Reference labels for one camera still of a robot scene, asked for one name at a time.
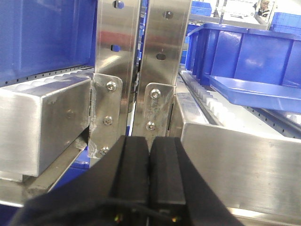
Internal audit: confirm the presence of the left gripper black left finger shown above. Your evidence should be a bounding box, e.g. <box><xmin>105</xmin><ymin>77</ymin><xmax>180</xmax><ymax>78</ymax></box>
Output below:
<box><xmin>11</xmin><ymin>136</ymin><xmax>149</xmax><ymax>226</ymax></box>

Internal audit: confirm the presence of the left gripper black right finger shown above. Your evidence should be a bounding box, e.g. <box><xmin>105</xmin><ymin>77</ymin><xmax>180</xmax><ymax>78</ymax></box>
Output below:
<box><xmin>150</xmin><ymin>137</ymin><xmax>242</xmax><ymax>226</ymax></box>

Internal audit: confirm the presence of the blue plastic tray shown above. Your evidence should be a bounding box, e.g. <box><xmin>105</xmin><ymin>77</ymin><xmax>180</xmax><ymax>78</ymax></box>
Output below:
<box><xmin>209</xmin><ymin>76</ymin><xmax>301</xmax><ymax>113</ymax></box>

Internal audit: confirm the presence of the steel shelf front bar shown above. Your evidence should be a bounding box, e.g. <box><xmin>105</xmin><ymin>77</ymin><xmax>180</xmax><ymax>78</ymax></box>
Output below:
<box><xmin>174</xmin><ymin>93</ymin><xmax>301</xmax><ymax>226</ymax></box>

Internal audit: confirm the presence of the left steel shelf beam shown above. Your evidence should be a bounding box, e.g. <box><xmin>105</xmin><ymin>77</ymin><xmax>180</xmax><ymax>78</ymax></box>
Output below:
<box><xmin>0</xmin><ymin>76</ymin><xmax>91</xmax><ymax>177</ymax></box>

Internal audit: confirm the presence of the large blue bin right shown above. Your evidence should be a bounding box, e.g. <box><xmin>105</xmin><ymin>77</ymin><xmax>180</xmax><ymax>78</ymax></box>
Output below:
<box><xmin>186</xmin><ymin>23</ymin><xmax>301</xmax><ymax>88</ymax></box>

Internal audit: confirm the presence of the large blue bin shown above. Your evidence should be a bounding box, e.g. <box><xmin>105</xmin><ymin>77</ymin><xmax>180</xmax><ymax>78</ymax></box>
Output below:
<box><xmin>186</xmin><ymin>23</ymin><xmax>301</xmax><ymax>88</ymax></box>
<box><xmin>0</xmin><ymin>0</ymin><xmax>97</xmax><ymax>86</ymax></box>

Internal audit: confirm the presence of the large blue bin left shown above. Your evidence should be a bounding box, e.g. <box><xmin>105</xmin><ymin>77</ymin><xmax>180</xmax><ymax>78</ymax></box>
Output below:
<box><xmin>0</xmin><ymin>0</ymin><xmax>97</xmax><ymax>86</ymax></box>

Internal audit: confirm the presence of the seated person in background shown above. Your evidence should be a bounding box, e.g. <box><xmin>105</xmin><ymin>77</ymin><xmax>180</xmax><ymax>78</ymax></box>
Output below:
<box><xmin>253</xmin><ymin>0</ymin><xmax>274</xmax><ymax>24</ymax></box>

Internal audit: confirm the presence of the white roller conveyor rail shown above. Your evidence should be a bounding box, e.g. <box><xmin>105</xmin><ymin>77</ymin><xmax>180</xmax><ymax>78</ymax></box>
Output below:
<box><xmin>180</xmin><ymin>70</ymin><xmax>240</xmax><ymax>127</ymax></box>

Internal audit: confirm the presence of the left steel shelf post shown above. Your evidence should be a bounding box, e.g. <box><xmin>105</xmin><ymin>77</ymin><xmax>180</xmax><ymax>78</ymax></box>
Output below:
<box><xmin>88</xmin><ymin>0</ymin><xmax>141</xmax><ymax>159</ymax></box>

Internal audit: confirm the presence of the steel shelf post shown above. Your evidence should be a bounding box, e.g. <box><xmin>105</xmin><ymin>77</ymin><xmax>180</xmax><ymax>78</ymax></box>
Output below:
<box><xmin>88</xmin><ymin>0</ymin><xmax>141</xmax><ymax>159</ymax></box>
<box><xmin>132</xmin><ymin>0</ymin><xmax>191</xmax><ymax>140</ymax></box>

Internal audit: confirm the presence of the right steel shelf post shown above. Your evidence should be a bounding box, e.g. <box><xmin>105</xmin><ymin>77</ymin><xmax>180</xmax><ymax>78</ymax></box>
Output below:
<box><xmin>132</xmin><ymin>0</ymin><xmax>191</xmax><ymax>140</ymax></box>

